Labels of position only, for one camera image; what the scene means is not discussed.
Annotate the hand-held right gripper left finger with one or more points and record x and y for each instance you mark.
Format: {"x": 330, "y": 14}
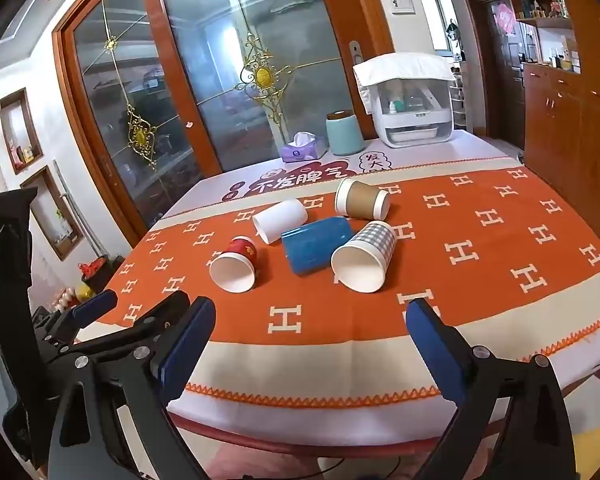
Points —
{"x": 182, "y": 355}

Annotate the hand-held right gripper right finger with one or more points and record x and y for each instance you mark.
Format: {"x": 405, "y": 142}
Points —
{"x": 437, "y": 355}

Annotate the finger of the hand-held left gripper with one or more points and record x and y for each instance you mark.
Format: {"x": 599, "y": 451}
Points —
{"x": 166, "y": 310}
{"x": 97, "y": 306}

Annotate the red and white paper cup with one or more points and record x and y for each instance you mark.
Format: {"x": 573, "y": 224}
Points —
{"x": 241, "y": 251}

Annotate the grey checked paper cup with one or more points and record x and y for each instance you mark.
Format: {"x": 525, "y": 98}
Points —
{"x": 376, "y": 241}

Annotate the plain white cup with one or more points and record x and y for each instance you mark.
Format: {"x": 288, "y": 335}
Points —
{"x": 280, "y": 220}

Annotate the blue cup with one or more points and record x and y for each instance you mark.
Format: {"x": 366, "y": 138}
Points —
{"x": 315, "y": 246}

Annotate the brown paper cup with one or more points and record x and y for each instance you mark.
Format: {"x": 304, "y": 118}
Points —
{"x": 365, "y": 200}

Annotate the red decoration in dark pot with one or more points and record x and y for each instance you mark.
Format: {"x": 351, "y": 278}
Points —
{"x": 97, "y": 270}

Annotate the orange patterned tablecloth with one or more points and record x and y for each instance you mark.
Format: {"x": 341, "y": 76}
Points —
{"x": 480, "y": 270}

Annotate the white printed table mat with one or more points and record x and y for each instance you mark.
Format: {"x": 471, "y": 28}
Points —
{"x": 430, "y": 152}

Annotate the purple tissue pack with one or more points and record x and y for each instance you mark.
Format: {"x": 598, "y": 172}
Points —
{"x": 300, "y": 152}

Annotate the wood-framed glass sliding door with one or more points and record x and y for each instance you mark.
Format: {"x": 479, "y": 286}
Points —
{"x": 260, "y": 35}
{"x": 130, "y": 85}

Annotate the white appliance with cloth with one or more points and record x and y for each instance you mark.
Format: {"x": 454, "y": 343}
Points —
{"x": 415, "y": 125}

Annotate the pale green canister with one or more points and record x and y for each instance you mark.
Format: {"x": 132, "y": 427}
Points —
{"x": 344, "y": 135}

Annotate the white plastic drawer tower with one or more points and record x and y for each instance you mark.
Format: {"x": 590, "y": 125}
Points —
{"x": 459, "y": 100}

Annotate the dark wooden door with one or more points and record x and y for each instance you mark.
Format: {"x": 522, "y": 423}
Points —
{"x": 500, "y": 90}

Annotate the white cloth cover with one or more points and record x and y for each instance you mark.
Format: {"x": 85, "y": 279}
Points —
{"x": 405, "y": 66}

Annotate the window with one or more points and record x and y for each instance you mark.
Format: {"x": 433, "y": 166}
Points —
{"x": 434, "y": 22}

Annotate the pink door decoration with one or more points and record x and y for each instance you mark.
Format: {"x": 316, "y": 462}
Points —
{"x": 505, "y": 18}

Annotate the colourful shelf figurine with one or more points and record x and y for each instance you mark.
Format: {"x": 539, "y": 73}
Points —
{"x": 559, "y": 4}

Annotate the wood-framed wall niche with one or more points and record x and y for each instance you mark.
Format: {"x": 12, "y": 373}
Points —
{"x": 20, "y": 132}
{"x": 52, "y": 215}

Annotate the grey metal rail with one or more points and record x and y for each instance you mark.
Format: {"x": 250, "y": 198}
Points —
{"x": 70, "y": 200}

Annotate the wooden wall cabinet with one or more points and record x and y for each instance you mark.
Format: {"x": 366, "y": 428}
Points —
{"x": 570, "y": 125}

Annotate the white wall intercom panel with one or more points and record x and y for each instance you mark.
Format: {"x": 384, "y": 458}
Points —
{"x": 403, "y": 4}

